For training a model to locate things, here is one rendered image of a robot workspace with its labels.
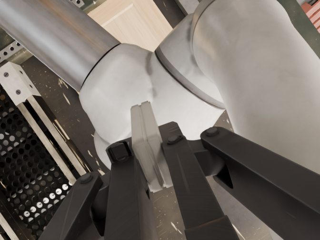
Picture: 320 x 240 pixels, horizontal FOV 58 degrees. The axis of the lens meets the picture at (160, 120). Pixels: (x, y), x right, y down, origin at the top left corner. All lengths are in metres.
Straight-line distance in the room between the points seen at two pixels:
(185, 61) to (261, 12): 0.14
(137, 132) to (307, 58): 0.10
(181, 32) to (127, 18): 0.65
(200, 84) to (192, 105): 0.03
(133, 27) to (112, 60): 0.60
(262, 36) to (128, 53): 0.25
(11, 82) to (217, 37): 0.84
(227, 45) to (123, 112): 0.21
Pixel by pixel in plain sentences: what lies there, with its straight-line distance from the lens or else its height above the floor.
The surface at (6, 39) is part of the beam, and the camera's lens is 1.06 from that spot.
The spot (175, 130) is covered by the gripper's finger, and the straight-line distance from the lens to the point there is 0.16.
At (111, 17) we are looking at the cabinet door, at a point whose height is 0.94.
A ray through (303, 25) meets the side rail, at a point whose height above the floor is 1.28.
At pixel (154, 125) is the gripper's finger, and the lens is 0.16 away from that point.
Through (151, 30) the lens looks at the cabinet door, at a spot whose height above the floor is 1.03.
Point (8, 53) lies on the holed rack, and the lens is 1.04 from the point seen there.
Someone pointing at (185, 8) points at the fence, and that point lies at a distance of 0.98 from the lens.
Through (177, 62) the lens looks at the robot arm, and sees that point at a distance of 0.36.
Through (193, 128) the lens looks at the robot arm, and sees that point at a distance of 0.38.
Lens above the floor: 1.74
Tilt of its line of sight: 31 degrees down
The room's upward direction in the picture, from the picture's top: 145 degrees clockwise
